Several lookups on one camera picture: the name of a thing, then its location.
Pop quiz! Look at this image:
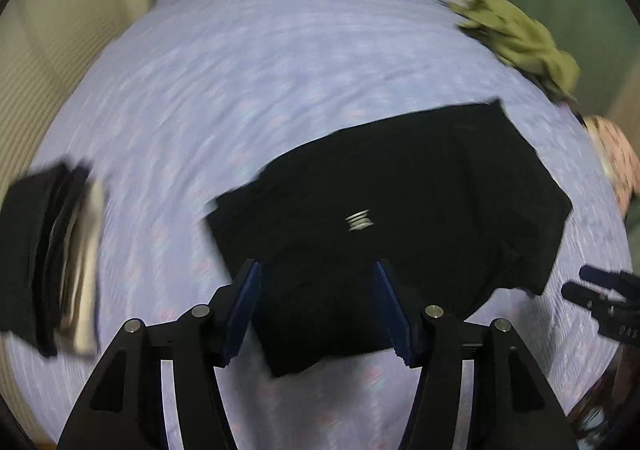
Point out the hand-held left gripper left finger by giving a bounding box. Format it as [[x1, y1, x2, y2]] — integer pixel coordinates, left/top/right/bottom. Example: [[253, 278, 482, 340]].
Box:
[[57, 258, 264, 450]]

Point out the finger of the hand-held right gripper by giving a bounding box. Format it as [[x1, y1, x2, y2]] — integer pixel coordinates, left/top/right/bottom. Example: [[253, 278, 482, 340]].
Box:
[[561, 282, 617, 312], [578, 265, 640, 298]]

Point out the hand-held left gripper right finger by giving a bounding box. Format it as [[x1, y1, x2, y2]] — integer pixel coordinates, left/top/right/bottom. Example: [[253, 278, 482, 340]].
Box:
[[372, 259, 569, 450]]

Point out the black t-shirt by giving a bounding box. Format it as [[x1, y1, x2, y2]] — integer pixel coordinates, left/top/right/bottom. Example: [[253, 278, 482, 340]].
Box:
[[207, 99, 574, 379]]

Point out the pink patterned garment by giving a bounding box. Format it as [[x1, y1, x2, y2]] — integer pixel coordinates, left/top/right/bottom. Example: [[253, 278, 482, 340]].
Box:
[[582, 114, 640, 217]]

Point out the bed with purple sheet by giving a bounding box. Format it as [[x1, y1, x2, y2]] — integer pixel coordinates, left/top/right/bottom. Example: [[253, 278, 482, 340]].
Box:
[[0, 0, 634, 450]]

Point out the stack of folded clothes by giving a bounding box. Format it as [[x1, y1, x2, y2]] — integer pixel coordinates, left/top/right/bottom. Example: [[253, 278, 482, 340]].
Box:
[[0, 161, 92, 358]]

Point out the olive green garment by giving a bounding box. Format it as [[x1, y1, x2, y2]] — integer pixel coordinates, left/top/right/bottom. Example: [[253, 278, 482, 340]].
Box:
[[449, 0, 581, 104]]

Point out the white louvered wardrobe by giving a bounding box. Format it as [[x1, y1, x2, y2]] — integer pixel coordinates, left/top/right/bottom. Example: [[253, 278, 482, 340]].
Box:
[[0, 0, 153, 211]]

